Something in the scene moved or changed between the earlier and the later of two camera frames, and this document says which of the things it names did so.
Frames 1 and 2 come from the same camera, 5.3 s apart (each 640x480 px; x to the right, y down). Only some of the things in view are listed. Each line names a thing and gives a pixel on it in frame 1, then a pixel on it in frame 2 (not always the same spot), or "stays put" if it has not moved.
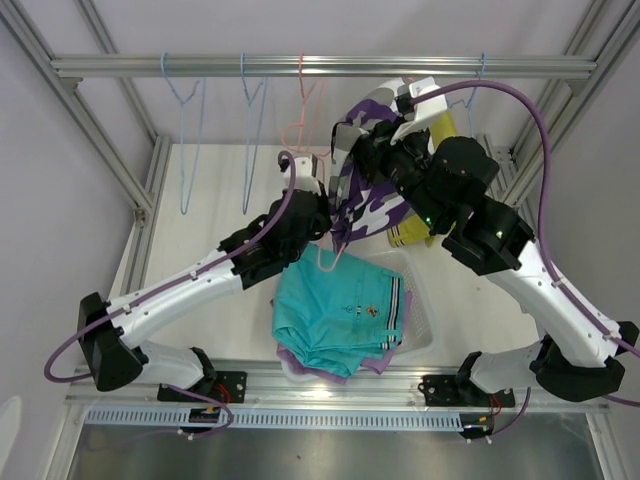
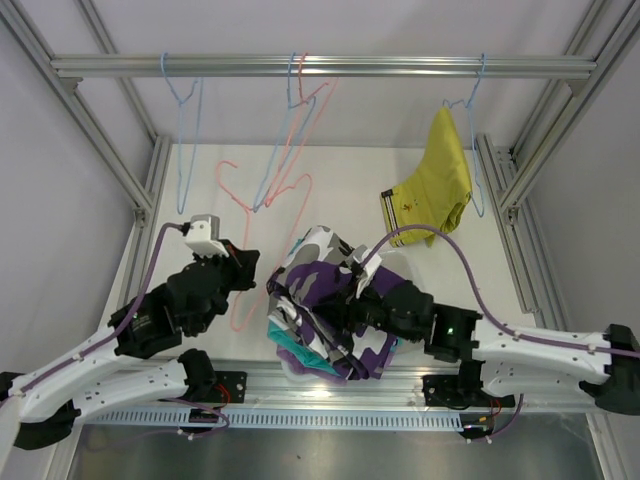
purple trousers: (375, 364) stays put
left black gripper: (325, 209) to (242, 262)
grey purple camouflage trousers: (361, 208) to (313, 296)
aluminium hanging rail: (462, 67) stays put
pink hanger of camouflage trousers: (325, 151) to (251, 210)
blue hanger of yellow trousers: (468, 105) stays put
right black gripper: (373, 149) to (341, 311)
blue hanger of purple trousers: (255, 117) to (256, 206)
